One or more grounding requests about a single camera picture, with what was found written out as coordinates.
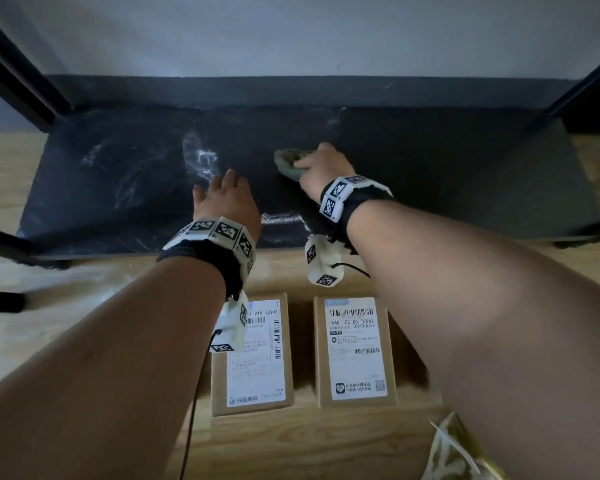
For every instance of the person's right hand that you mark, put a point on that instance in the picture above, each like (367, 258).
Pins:
(327, 169)

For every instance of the person's left hand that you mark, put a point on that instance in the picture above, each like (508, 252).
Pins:
(230, 204)

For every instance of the green and pink cleaning cloth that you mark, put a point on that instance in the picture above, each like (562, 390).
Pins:
(285, 162)

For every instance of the dark metal shelf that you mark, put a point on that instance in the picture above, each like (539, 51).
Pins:
(430, 169)

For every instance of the brown cardboard box white label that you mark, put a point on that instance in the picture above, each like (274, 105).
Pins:
(355, 354)
(260, 374)

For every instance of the person's right forearm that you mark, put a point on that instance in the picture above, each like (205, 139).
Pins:
(505, 334)

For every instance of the person's left forearm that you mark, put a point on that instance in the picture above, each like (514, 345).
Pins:
(95, 384)

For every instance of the person's yellow-green shoe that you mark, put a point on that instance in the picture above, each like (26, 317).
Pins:
(450, 459)

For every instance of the black marker wristband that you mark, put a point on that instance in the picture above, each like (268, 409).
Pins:
(365, 199)
(200, 254)

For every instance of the white marker cube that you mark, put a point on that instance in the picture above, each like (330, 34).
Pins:
(317, 264)

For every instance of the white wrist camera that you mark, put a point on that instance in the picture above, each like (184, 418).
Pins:
(230, 329)

